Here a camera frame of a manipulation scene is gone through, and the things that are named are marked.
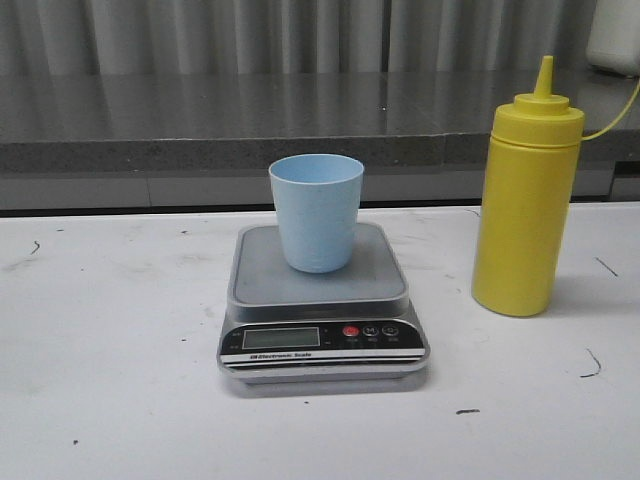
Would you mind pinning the yellow squeeze bottle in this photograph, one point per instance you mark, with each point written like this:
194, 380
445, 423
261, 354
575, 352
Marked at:
532, 160

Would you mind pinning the grey stone counter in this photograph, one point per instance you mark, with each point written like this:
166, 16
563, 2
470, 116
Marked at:
200, 142

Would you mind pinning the light blue plastic cup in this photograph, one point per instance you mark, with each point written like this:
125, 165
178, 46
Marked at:
317, 197

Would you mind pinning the silver electronic kitchen scale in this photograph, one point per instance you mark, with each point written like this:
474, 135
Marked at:
283, 325

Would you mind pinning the white appliance on counter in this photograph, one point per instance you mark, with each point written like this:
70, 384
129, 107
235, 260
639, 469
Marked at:
613, 43

